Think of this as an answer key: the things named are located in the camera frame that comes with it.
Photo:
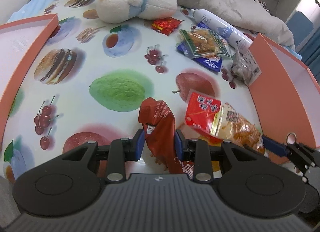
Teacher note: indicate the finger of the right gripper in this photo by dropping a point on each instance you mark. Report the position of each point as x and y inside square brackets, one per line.
[299, 154]

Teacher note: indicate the fruit print bedsheet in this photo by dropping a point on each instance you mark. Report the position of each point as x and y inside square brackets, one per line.
[90, 78]

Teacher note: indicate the brown clear snack bag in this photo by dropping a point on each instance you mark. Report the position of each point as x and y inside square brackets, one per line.
[245, 68]

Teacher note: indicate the blue white plush toy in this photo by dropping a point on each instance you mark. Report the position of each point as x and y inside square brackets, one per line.
[118, 11]

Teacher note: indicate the blue snack packet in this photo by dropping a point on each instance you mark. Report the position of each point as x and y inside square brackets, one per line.
[213, 64]

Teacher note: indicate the grey duvet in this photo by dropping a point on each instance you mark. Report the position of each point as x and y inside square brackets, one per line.
[246, 14]

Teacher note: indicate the small red foil packet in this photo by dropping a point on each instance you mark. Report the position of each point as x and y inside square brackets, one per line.
[166, 25]

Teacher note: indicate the pink box lid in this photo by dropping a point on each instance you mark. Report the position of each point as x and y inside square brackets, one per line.
[21, 41]

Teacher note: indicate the green vegetable snack packet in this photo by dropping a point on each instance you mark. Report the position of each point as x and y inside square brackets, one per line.
[203, 43]

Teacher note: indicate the blue chair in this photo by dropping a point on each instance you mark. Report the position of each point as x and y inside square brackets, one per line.
[306, 40]

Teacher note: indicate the red yellow tofu snack packet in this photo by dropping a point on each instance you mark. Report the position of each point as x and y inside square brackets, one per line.
[220, 121]

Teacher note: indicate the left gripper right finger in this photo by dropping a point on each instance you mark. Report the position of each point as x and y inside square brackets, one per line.
[186, 148]

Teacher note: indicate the dark red snack packet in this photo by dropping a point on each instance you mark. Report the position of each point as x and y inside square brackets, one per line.
[158, 123]

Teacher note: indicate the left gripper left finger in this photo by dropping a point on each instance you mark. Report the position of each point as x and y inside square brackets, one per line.
[131, 147]

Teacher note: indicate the white spray can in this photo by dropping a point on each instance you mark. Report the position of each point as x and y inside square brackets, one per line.
[233, 36]

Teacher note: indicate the pink storage box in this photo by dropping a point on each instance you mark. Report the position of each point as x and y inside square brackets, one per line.
[285, 94]

